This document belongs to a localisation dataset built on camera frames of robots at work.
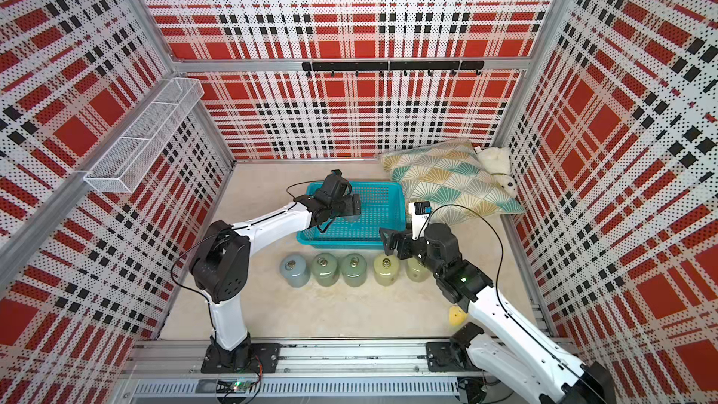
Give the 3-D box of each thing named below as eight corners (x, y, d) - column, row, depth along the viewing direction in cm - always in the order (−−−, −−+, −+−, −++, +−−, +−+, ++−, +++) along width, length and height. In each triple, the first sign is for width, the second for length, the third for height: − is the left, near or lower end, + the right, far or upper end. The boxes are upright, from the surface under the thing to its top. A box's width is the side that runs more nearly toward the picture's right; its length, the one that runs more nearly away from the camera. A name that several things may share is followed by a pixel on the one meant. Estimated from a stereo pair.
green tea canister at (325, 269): (316, 287, 89) (310, 274, 81) (318, 266, 93) (313, 253, 86) (337, 287, 89) (334, 274, 81) (339, 266, 93) (336, 252, 85)
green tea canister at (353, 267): (343, 286, 89) (340, 274, 81) (345, 265, 93) (342, 253, 86) (366, 286, 89) (365, 274, 81) (367, 265, 93) (366, 252, 86)
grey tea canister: (285, 287, 88) (277, 276, 81) (290, 264, 93) (283, 251, 86) (308, 287, 88) (302, 276, 81) (312, 263, 93) (307, 251, 86)
